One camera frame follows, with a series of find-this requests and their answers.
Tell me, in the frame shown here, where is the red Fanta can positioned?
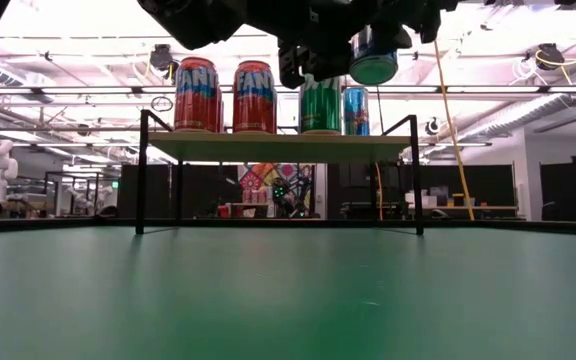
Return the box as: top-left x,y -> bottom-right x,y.
231,60 -> 278,135
173,56 -> 224,134

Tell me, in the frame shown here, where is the green Sprite can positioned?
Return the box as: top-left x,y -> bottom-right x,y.
298,74 -> 344,135

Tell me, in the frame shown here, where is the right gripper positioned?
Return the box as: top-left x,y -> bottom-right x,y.
400,0 -> 460,45

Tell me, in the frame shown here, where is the black partition wall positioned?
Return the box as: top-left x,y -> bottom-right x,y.
117,163 -> 242,219
326,162 -> 517,220

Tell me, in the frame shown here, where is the colourful wall mural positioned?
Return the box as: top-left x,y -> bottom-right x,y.
237,162 -> 315,219

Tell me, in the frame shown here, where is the wooden workbench with boxes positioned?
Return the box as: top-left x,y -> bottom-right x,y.
405,189 -> 519,221

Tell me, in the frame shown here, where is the wooden shelf with black legs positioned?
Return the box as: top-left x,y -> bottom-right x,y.
135,108 -> 425,236

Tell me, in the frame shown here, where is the green table mat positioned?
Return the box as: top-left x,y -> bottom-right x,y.
0,227 -> 576,360

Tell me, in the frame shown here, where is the black hanging cable loop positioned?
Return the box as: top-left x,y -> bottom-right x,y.
150,95 -> 175,113

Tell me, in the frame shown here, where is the yellow cable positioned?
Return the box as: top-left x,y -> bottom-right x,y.
432,40 -> 477,222

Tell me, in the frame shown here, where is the blue Red Bull can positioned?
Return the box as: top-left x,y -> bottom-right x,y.
342,86 -> 371,137

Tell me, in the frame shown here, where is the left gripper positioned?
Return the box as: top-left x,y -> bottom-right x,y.
245,0 -> 414,90

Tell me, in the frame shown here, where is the black robot with green lights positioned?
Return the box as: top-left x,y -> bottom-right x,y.
271,177 -> 314,219

